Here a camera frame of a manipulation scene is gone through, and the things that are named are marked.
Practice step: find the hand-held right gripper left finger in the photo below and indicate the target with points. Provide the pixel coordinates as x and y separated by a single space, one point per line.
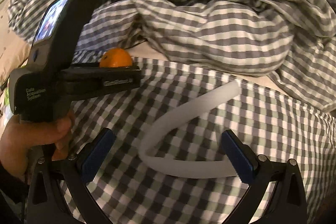
98 155

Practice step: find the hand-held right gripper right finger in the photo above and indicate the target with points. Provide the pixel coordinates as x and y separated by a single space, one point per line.
237 158

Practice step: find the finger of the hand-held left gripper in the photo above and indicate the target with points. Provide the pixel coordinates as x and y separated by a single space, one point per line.
105 79

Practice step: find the orange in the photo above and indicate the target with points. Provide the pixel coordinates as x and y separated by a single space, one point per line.
115 57

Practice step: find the white curved tube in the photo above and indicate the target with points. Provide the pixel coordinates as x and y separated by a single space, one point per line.
157 121

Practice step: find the person's left forearm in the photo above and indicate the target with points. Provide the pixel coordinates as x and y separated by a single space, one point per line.
10 187

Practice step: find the person's left hand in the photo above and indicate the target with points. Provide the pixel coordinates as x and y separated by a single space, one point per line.
29 134

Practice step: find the beige pillow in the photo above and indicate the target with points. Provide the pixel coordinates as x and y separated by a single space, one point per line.
21 56

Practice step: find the cream tufted headboard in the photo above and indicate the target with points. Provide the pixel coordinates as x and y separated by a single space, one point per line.
5 24

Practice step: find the grey checkered duvet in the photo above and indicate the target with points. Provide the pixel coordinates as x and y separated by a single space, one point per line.
210 16

